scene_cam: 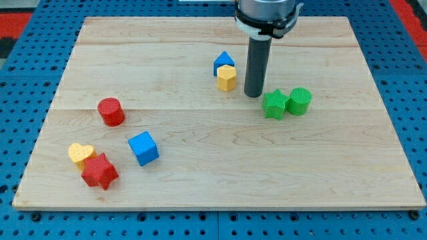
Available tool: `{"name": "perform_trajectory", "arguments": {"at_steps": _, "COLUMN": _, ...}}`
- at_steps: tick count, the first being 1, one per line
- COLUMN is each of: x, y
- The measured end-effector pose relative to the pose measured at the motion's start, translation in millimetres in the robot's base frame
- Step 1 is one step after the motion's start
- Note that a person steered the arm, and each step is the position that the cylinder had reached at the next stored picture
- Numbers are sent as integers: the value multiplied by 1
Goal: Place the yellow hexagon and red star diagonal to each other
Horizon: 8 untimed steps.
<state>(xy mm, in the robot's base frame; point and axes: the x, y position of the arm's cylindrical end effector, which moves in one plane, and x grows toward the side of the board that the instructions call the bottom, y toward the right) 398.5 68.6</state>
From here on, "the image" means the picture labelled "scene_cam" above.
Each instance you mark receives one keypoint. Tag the blue triangle block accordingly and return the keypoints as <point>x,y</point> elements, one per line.
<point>223,59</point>

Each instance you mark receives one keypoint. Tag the light wooden board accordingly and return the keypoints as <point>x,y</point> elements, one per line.
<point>217,151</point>

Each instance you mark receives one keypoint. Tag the red star block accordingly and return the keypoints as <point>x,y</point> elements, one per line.
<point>99,171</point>

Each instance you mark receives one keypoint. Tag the green cylinder block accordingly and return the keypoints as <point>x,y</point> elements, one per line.
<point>299,102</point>

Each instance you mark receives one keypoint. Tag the blue cube block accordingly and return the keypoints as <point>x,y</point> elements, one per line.
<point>144,148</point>

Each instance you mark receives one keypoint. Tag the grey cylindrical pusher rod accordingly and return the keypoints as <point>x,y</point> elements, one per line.
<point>256,66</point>

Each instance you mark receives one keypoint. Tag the yellow hexagon block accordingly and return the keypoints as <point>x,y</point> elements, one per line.
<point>226,78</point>

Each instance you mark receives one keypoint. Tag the green star block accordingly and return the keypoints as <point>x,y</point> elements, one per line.
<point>275,104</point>

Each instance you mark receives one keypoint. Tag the yellow heart block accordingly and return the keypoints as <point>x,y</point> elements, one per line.
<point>78,153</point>

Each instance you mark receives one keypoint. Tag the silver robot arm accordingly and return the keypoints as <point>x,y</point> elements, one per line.
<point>262,21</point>

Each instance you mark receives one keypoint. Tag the red cylinder block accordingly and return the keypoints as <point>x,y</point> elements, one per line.
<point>111,111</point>

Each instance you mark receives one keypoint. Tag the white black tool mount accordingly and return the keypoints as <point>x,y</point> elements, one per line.
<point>266,20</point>

